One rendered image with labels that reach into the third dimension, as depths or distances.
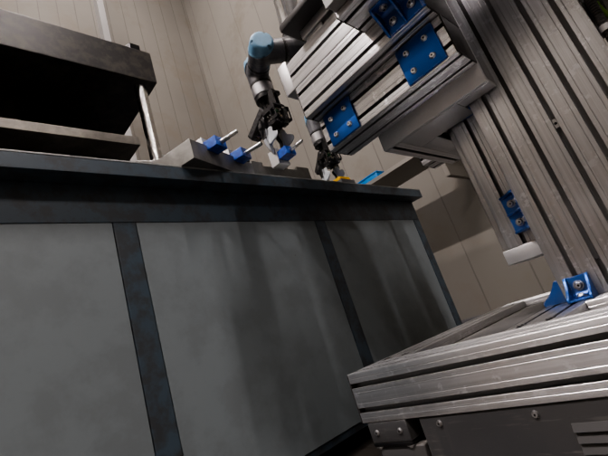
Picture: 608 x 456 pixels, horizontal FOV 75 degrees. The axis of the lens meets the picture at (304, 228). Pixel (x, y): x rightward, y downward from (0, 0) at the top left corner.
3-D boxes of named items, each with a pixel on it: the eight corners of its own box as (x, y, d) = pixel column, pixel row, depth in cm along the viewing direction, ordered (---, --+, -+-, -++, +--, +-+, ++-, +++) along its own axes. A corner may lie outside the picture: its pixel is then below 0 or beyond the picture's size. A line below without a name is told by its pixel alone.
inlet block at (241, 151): (269, 154, 112) (263, 137, 114) (259, 148, 108) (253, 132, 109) (233, 175, 118) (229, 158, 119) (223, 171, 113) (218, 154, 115)
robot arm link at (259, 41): (280, 26, 124) (276, 52, 135) (245, 30, 122) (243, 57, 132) (288, 46, 122) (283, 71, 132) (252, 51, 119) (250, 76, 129)
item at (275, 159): (310, 148, 123) (305, 134, 124) (299, 147, 119) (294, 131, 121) (283, 169, 131) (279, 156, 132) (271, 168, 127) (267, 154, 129)
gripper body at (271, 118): (276, 117, 124) (266, 85, 127) (260, 132, 129) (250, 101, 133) (294, 121, 129) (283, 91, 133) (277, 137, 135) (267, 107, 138)
